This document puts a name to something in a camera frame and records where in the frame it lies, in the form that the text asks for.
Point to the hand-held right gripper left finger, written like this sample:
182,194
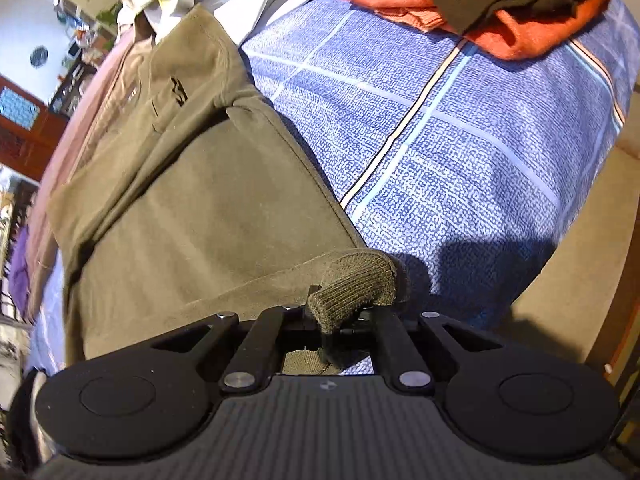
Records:
280,325

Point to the brown covered mattress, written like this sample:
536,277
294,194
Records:
85,130

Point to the purple cloth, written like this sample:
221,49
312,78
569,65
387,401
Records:
21,265

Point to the orange garment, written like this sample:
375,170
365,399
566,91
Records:
520,35

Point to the red-brown wooden door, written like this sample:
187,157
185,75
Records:
30,130

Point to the olive green garment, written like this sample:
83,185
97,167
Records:
200,200

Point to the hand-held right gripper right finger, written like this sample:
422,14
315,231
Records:
387,332

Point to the tan upholstered bed base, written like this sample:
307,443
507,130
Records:
585,270

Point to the blue checked bedsheet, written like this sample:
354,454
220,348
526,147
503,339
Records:
450,160

